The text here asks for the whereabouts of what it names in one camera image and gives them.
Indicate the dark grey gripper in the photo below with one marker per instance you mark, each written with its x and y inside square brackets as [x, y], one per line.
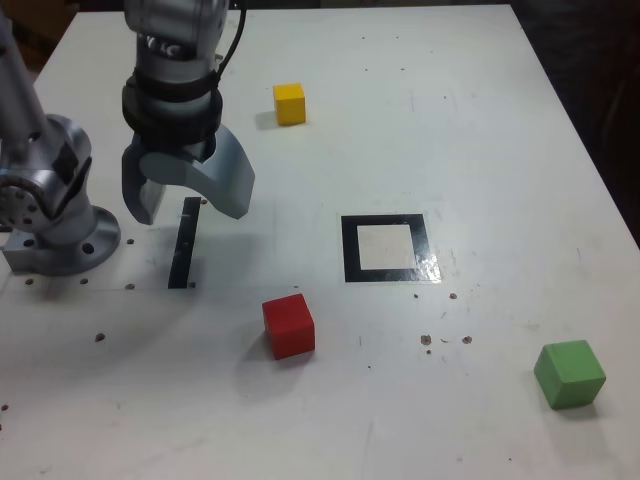
[200, 150]

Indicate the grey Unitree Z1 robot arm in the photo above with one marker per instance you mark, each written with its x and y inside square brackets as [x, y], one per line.
[50, 165]

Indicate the red cube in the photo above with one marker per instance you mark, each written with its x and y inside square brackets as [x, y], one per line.
[287, 325]

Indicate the yellow cube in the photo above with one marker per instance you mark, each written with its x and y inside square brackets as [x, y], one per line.
[290, 105]

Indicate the black tape square outline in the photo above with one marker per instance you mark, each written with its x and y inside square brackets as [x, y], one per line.
[350, 250]

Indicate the black tape strip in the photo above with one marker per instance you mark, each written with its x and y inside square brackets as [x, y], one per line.
[182, 250]

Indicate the green cube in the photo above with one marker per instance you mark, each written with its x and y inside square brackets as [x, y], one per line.
[570, 375]

